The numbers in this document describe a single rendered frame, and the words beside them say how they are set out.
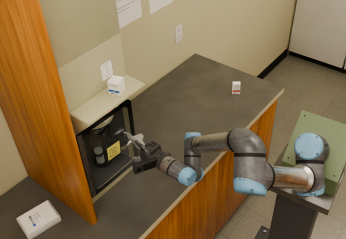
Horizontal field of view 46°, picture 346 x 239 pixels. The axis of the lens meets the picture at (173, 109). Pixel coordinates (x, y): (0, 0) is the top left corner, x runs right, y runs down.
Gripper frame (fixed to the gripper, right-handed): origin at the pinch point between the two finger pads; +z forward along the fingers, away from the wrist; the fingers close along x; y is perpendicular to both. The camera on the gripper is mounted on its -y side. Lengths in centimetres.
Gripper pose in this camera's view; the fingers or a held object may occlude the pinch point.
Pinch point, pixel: (127, 146)
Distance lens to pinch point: 186.3
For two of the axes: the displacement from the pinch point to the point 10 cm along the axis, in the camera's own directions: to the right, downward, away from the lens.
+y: 6.3, -5.2, 5.8
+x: -0.4, -7.7, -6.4
